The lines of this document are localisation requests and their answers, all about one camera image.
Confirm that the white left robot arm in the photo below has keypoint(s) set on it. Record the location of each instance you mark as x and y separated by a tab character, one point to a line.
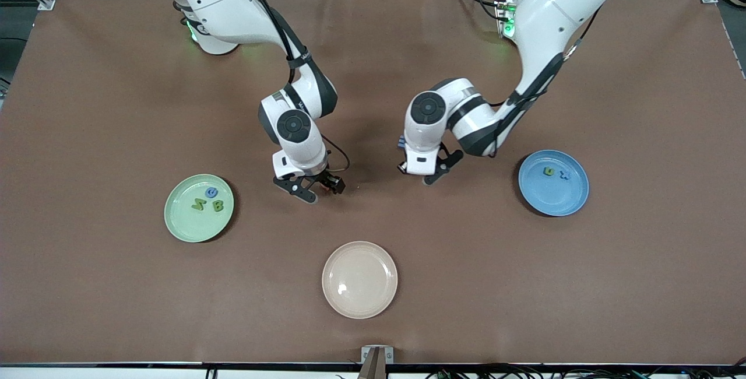
553	11

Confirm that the green letter S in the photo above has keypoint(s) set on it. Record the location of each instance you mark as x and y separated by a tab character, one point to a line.
198	206

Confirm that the blue letter x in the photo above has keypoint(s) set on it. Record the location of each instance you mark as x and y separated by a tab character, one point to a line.
563	175

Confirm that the metal base bracket green light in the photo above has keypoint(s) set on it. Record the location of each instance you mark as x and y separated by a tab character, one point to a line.
502	14

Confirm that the brown table mat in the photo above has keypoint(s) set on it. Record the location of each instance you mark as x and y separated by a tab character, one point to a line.
116	309

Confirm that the metal camera bracket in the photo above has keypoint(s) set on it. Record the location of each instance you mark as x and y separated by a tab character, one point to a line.
365	354

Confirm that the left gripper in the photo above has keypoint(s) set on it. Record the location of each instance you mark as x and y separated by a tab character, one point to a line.
399	167

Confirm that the green letter u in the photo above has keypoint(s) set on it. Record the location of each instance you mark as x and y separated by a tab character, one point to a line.
548	175

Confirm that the beige plate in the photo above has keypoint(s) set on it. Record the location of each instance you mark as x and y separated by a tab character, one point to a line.
359	280

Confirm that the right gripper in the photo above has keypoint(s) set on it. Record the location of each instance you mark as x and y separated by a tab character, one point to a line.
322	177

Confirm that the green letter B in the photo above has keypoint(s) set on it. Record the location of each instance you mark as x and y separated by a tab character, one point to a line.
218	206

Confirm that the blue letter C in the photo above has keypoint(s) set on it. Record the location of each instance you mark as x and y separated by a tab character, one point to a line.
207	192

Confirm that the green plate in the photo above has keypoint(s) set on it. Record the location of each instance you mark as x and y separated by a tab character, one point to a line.
186	227

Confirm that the blue plate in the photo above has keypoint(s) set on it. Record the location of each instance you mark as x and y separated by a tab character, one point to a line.
553	201

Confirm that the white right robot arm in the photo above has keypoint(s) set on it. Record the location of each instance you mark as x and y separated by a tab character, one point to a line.
233	6

